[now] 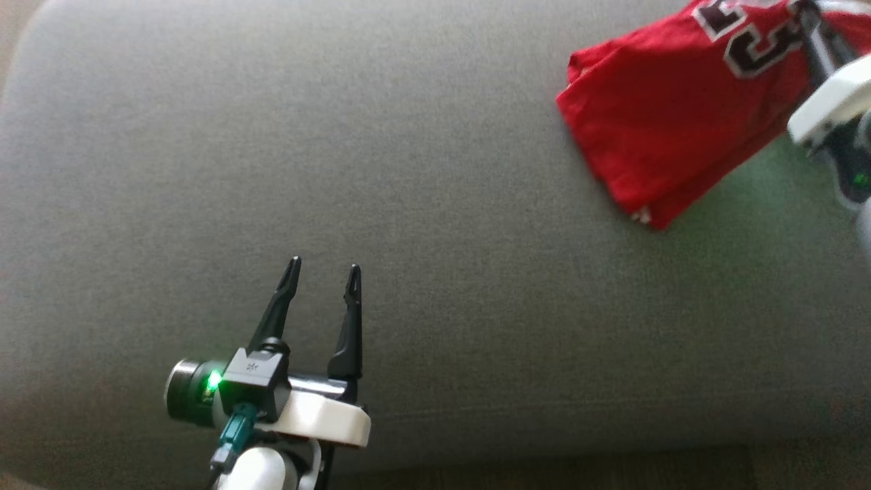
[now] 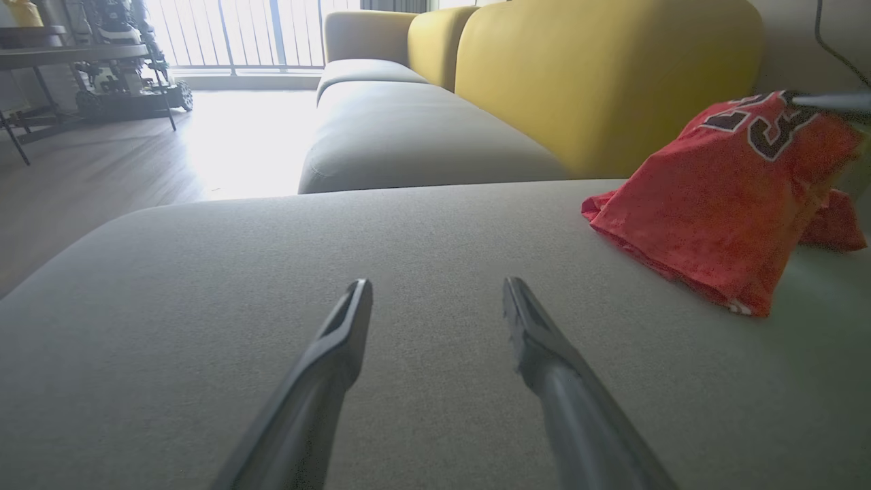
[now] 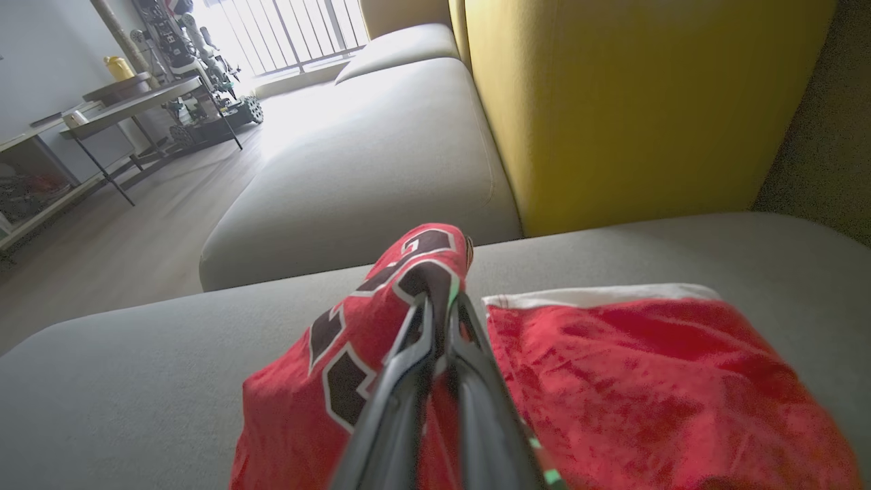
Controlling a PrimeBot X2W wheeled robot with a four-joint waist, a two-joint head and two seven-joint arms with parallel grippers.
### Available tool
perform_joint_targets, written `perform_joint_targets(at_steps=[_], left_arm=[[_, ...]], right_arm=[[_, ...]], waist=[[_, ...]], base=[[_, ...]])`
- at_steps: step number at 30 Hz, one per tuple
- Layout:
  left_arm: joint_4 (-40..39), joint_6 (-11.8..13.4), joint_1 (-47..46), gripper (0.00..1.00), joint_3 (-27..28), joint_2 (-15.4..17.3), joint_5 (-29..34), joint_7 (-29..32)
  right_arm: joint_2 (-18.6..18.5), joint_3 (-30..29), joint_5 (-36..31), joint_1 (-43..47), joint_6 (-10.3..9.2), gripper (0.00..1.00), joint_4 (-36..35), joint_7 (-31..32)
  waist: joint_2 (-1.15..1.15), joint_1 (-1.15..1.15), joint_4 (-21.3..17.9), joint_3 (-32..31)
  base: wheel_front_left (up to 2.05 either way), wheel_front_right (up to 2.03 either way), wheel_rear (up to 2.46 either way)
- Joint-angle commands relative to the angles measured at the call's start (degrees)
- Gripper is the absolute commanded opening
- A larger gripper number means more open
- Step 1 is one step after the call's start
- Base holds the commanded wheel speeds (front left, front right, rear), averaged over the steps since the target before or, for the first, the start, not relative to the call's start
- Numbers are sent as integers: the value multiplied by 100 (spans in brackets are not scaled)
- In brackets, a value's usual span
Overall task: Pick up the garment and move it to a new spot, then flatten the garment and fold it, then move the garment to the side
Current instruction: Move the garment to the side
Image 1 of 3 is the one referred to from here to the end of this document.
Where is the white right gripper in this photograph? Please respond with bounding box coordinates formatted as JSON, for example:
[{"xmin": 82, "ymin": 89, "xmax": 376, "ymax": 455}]
[{"xmin": 787, "ymin": 0, "xmax": 871, "ymax": 150}]

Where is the red basketball jersey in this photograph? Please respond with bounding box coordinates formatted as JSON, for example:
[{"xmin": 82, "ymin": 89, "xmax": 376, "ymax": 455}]
[{"xmin": 555, "ymin": 0, "xmax": 871, "ymax": 231}]

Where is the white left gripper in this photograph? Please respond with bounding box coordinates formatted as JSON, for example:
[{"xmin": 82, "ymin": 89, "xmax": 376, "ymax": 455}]
[{"xmin": 246, "ymin": 255, "xmax": 373, "ymax": 450}]

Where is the grey sofa seat cushion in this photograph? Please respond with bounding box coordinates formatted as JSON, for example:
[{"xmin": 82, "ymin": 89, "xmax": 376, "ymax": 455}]
[{"xmin": 0, "ymin": 0, "xmax": 871, "ymax": 477}]

